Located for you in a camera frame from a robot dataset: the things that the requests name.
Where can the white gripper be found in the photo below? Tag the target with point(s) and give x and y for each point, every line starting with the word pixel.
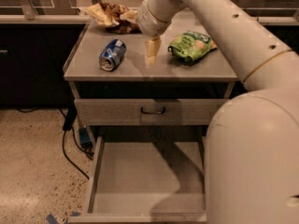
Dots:
pixel 149 24

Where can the blue pepsi can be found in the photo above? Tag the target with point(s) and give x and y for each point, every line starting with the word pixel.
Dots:
pixel 112 55

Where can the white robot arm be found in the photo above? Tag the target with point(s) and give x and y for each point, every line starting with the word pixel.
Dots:
pixel 252 142

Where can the grey drawer cabinet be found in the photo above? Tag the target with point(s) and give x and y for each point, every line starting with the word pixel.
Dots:
pixel 169 78

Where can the closed grey top drawer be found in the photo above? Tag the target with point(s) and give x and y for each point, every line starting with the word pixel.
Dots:
pixel 126 112

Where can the open grey middle drawer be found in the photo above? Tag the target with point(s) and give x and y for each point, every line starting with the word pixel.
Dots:
pixel 158 182

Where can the green chip bag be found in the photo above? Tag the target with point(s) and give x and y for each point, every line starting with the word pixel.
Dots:
pixel 191 46

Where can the brown yellow chip bag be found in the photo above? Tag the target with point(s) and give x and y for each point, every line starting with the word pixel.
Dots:
pixel 114 18

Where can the blue power adapter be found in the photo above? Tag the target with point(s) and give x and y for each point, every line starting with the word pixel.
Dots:
pixel 84 138

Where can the blue tape on floor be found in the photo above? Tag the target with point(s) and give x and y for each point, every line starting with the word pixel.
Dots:
pixel 63 218

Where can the black drawer handle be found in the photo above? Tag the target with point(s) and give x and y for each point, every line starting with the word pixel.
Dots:
pixel 143 110

